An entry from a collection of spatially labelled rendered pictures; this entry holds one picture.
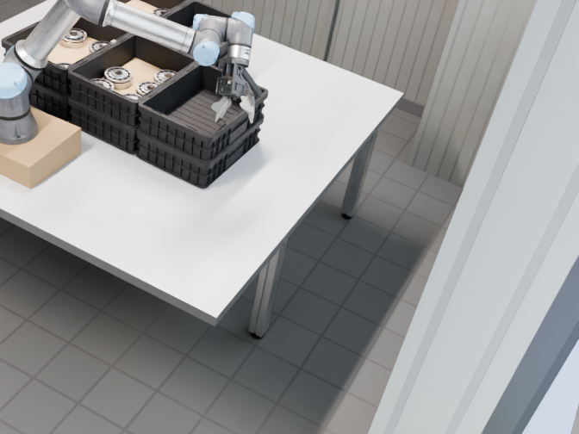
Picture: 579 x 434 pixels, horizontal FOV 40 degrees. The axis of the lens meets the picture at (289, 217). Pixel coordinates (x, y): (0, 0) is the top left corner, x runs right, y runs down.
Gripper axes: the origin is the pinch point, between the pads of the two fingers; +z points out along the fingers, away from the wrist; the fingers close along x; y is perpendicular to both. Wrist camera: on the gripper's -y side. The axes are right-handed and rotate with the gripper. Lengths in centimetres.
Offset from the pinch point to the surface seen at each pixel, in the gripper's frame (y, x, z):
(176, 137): 3.9, -21.8, 5.4
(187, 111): -11.9, -33.8, -6.4
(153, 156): 0.1, -35.5, 11.8
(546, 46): 128, 146, 15
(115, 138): 5, -50, 7
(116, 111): 10.9, -45.0, -1.9
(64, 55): 7, -83, -24
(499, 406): 103, 136, 51
